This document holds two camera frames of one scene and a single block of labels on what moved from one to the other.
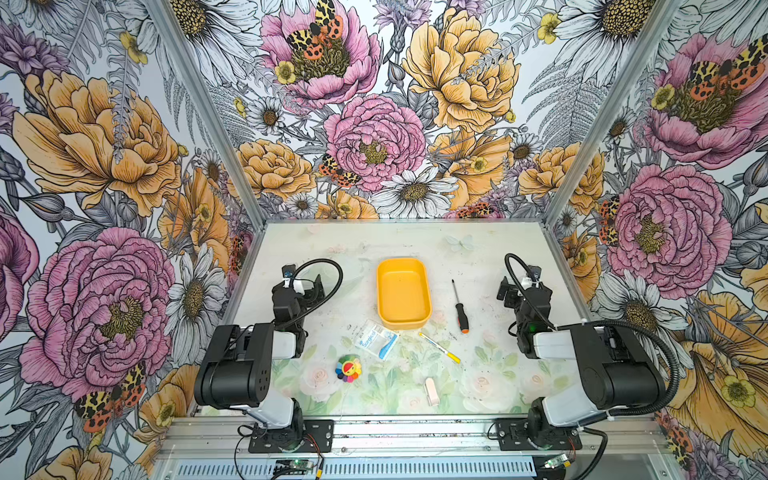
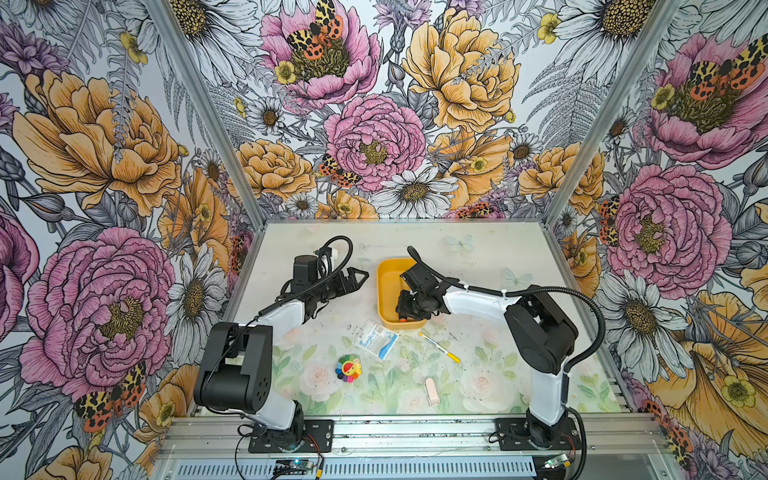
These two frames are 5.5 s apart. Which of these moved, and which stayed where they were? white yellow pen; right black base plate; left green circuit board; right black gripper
Moved: right black gripper
Stayed: left green circuit board; right black base plate; white yellow pen
